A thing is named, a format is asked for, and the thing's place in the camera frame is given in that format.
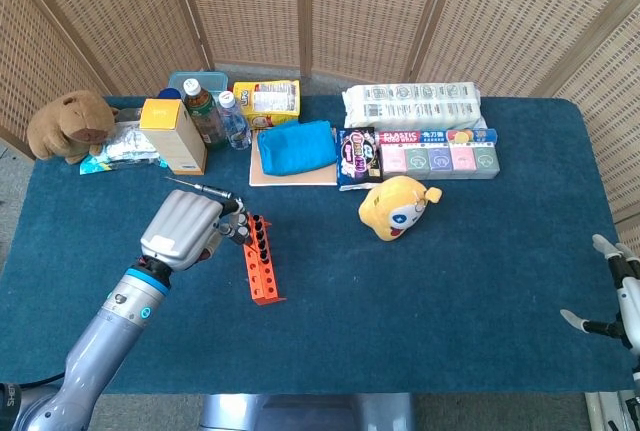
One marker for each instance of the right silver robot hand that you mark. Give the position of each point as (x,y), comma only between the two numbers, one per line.
(631,301)

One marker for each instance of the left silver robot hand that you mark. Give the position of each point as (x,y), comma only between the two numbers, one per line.
(182,226)

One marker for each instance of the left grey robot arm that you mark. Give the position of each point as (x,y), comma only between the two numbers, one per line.
(105,331)

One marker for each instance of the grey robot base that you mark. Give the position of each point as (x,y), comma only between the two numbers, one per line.
(300,413)

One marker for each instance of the orange screwdriver holder rack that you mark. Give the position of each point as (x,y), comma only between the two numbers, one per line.
(260,281)

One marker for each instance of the tall yellow carton box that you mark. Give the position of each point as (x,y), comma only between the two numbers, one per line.
(175,141)

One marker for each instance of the silver foil packet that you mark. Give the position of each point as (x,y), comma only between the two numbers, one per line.
(127,143)

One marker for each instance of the teal wipes packet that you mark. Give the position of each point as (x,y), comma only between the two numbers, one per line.
(100,166)

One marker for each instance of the green tea bottle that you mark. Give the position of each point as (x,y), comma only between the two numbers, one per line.
(205,118)

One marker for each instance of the clear water bottle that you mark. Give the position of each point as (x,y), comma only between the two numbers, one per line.
(235,123)

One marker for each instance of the beige flat board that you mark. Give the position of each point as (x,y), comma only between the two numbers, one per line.
(290,180)

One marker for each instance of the round blue lid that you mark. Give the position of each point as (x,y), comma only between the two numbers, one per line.
(169,93)

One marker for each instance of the blue pouch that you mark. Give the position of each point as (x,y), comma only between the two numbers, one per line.
(295,148)

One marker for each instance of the blue plastic food container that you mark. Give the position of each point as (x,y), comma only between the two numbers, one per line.
(210,82)

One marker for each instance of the brown capybara plush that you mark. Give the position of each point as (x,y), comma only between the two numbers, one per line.
(70,123)

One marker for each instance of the yellow snack bag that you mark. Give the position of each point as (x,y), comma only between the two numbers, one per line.
(270,101)

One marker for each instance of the purple snack packet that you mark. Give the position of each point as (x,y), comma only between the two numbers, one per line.
(357,158)

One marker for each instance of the yellow cartoon plush toy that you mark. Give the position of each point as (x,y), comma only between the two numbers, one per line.
(390,211)

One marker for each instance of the blue carpet table mat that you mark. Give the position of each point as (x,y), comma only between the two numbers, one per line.
(400,311)

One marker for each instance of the pastel pocket tissue pack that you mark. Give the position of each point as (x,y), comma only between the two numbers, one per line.
(440,161)

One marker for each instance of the large white tissue pack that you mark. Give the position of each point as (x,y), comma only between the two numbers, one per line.
(410,103)

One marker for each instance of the plastic food wrap box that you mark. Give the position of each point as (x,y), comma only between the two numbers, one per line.
(430,137)

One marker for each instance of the woven folding screen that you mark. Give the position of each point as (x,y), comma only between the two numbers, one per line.
(360,11)

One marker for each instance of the white frame part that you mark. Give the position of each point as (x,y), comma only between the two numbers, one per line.
(600,413)

